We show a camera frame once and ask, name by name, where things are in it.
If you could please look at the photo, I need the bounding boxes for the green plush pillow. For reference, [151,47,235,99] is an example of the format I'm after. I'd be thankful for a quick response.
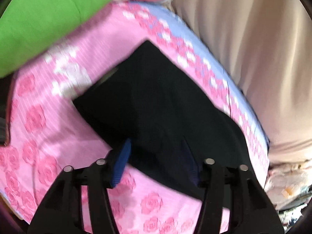
[1,0,110,77]

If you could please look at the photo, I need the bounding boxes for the floral pastel blanket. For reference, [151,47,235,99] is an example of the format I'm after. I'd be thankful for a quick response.
[264,161,311,210]

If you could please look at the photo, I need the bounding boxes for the black pants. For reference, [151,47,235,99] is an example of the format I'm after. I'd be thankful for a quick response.
[74,41,251,200]

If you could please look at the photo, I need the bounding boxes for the pink rose bed sheet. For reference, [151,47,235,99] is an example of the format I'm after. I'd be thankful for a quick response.
[1,3,269,222]

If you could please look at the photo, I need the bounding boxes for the beige quilt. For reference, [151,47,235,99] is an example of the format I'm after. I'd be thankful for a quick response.
[170,0,311,163]

